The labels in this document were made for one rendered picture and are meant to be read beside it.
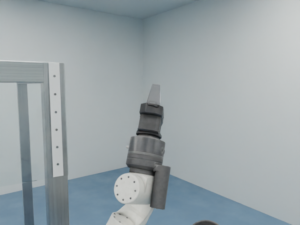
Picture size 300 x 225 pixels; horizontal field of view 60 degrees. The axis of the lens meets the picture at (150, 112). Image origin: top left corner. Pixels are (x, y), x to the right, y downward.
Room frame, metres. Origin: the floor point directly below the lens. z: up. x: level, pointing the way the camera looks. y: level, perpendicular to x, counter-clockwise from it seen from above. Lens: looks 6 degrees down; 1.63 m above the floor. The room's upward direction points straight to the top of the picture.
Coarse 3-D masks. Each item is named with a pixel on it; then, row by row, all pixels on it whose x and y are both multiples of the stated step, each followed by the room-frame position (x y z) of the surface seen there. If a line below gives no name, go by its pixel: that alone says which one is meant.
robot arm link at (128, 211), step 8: (128, 208) 0.62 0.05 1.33; (136, 208) 0.61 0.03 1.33; (144, 208) 0.61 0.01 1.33; (152, 208) 0.60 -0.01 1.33; (112, 216) 0.57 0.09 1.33; (120, 216) 0.59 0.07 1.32; (128, 216) 0.61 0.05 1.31; (136, 216) 0.60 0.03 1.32; (144, 216) 0.60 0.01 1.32; (112, 224) 0.56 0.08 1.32; (120, 224) 0.55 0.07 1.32; (128, 224) 0.57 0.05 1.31; (136, 224) 0.58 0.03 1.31; (144, 224) 0.60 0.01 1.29
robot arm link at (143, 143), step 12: (144, 108) 0.61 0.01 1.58; (156, 108) 0.61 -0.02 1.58; (144, 120) 0.61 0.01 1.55; (156, 120) 0.61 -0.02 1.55; (144, 132) 0.62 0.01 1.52; (156, 132) 0.61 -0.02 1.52; (132, 144) 0.61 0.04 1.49; (144, 144) 0.59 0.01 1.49; (156, 144) 0.60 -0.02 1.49; (156, 156) 0.59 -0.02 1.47
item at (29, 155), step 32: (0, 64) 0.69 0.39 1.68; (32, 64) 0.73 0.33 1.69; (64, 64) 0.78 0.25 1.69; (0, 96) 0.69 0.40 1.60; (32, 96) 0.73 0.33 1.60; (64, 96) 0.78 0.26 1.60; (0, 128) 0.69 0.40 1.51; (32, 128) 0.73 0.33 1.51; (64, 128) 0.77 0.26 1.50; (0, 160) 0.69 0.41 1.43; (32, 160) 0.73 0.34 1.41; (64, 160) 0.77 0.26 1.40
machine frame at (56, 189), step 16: (64, 176) 0.78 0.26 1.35; (32, 192) 1.73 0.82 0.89; (48, 192) 0.75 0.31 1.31; (64, 192) 0.78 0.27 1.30; (32, 208) 1.73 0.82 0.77; (48, 208) 0.76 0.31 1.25; (64, 208) 0.78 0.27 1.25; (32, 224) 1.72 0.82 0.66; (48, 224) 0.77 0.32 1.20; (64, 224) 0.77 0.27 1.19
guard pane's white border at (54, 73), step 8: (56, 64) 0.77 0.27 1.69; (56, 72) 0.76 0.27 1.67; (56, 80) 0.76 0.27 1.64; (56, 88) 0.76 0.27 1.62; (56, 96) 0.76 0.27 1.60; (56, 104) 0.76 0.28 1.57; (56, 112) 0.76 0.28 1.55; (56, 120) 0.76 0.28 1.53; (56, 128) 0.76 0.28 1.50; (56, 136) 0.76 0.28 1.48; (56, 144) 0.76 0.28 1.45; (56, 152) 0.76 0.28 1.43; (56, 160) 0.76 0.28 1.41; (56, 168) 0.76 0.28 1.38; (56, 176) 0.76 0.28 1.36
